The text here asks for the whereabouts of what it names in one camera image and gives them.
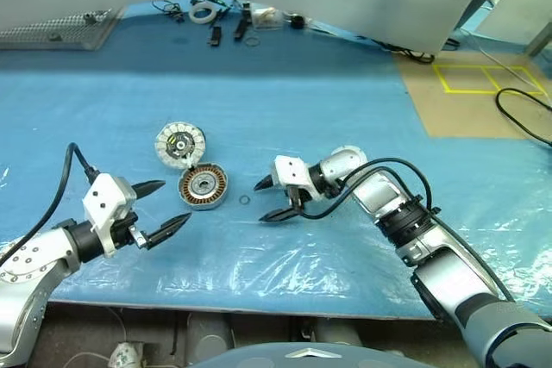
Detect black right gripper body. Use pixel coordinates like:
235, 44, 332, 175
285, 185, 313, 216

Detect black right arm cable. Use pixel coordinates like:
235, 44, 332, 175
300, 157, 517, 303

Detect grey robot torso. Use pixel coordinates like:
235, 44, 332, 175
202, 343, 406, 368

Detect clear bag with white part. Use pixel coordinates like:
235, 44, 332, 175
252, 6, 281, 32

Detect motor housing with copper windings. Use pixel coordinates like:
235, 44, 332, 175
176, 164, 229, 212

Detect tangled black wires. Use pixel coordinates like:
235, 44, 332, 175
150, 0, 185, 24

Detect motor lid with circuit board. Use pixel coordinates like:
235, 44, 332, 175
154, 121, 207, 170

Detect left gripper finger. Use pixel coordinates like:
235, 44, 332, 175
145, 212, 193, 250
130, 179, 166, 200

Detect perforated metal plate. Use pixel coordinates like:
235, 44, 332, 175
0, 9, 114, 51

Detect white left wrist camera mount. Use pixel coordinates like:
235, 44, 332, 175
82, 172, 138, 259

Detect white printed cup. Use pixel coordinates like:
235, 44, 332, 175
107, 340, 146, 368

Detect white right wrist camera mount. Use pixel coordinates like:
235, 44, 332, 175
272, 154, 323, 202

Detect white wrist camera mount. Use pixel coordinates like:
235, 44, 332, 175
272, 154, 323, 202
82, 172, 138, 259

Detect long black tool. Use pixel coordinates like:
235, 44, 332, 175
233, 2, 252, 41

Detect blue table mat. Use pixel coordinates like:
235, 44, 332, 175
0, 0, 552, 321

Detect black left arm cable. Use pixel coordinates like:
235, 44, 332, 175
0, 142, 101, 268

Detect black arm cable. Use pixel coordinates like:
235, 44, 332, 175
300, 157, 517, 303
0, 142, 101, 268

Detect white tape roll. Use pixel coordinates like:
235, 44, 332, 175
188, 1, 219, 24

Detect black cables under panel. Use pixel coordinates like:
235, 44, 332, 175
310, 25, 459, 64

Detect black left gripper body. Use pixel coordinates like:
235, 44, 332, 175
110, 210, 153, 252

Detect yellow tape marking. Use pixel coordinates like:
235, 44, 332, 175
433, 64, 547, 96

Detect brown board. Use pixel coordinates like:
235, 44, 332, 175
396, 51, 552, 140

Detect black loose cable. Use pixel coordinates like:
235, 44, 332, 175
495, 88, 552, 145

